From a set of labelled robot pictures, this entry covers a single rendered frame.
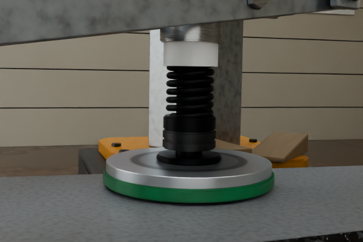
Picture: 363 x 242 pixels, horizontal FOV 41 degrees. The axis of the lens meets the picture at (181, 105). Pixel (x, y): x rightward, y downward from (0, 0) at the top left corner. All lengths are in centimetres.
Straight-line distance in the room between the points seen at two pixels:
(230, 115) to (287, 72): 586
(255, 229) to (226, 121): 88
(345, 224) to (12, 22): 37
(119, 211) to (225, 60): 86
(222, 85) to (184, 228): 88
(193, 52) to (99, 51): 586
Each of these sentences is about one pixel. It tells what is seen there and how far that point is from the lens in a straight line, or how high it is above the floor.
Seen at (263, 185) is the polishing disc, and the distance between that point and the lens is 57.
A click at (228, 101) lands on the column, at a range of 133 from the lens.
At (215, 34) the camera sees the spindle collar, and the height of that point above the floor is 104.
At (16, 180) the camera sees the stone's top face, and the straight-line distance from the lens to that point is 67.
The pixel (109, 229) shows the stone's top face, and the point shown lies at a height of 85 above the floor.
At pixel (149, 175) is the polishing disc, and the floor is 88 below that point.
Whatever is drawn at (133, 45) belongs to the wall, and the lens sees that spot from 649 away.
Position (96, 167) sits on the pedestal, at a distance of 129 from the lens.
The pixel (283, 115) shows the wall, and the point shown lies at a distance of 720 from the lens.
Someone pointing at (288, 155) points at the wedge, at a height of 79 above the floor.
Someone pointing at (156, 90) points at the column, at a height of 94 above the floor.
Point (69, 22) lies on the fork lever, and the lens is 48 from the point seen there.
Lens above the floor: 100
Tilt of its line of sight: 4 degrees down
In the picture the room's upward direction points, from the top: 1 degrees clockwise
